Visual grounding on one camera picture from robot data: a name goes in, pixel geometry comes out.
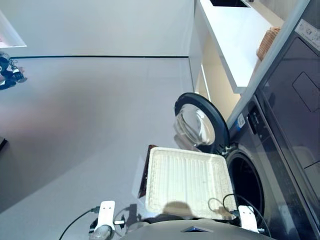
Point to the pale woven laundry basket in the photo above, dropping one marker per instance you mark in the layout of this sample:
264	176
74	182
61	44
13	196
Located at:
187	180

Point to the grey washing machine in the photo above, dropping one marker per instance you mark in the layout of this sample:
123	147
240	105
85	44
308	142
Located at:
287	150

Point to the round glass washing machine door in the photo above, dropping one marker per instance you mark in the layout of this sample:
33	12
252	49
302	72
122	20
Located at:
197	122

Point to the brown wicker basket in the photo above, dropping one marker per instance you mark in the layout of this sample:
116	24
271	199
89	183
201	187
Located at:
268	42

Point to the silver robot torso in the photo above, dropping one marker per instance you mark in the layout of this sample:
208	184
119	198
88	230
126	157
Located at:
175	231

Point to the blue barcode sticker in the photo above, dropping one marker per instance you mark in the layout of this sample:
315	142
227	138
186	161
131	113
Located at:
241	122

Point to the person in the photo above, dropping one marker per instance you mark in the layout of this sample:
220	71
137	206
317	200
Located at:
5	72

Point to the white counter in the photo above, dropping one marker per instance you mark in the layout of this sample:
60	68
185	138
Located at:
232	37

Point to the black countertop inset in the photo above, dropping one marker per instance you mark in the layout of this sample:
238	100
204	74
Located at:
230	3

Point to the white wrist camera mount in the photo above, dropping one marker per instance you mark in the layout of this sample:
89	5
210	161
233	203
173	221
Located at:
106	212
247	218

